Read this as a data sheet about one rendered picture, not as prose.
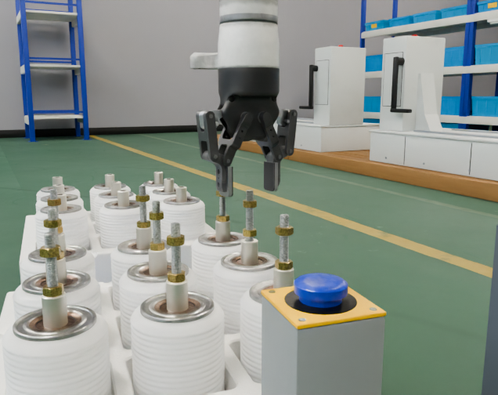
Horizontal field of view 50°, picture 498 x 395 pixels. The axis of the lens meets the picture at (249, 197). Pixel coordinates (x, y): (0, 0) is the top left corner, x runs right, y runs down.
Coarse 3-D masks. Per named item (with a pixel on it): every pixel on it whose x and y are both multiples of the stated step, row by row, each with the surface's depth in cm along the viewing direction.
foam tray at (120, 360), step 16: (112, 288) 81; (112, 304) 74; (0, 320) 69; (112, 320) 68; (0, 336) 64; (112, 336) 64; (0, 352) 60; (112, 352) 60; (128, 352) 60; (0, 368) 56; (112, 368) 56; (128, 368) 59; (240, 368) 56; (0, 384) 53; (112, 384) 55; (128, 384) 53; (240, 384) 53; (256, 384) 53
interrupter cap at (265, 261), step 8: (224, 256) 70; (232, 256) 71; (240, 256) 71; (264, 256) 71; (272, 256) 71; (224, 264) 67; (232, 264) 68; (240, 264) 68; (256, 264) 68; (264, 264) 67; (272, 264) 67
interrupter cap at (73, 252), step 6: (66, 246) 76; (72, 246) 76; (78, 246) 75; (30, 252) 72; (36, 252) 73; (72, 252) 73; (78, 252) 73; (84, 252) 72; (30, 258) 70; (36, 258) 70; (42, 258) 70; (66, 258) 70; (72, 258) 70; (78, 258) 71
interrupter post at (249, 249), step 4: (244, 240) 69; (256, 240) 69; (244, 244) 68; (248, 244) 68; (252, 244) 68; (256, 244) 68; (244, 248) 68; (248, 248) 68; (252, 248) 68; (256, 248) 68; (244, 252) 68; (248, 252) 68; (252, 252) 68; (256, 252) 68; (244, 256) 68; (248, 256) 68; (252, 256) 68; (256, 256) 69; (244, 260) 68; (248, 260) 68; (252, 260) 68; (256, 260) 69; (244, 264) 68; (248, 264) 68; (252, 264) 68
